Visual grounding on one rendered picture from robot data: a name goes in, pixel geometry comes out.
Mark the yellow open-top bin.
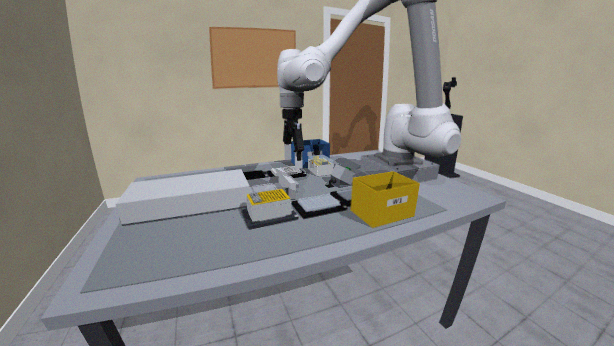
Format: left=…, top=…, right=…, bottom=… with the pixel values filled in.
left=351, top=171, right=420, bottom=228

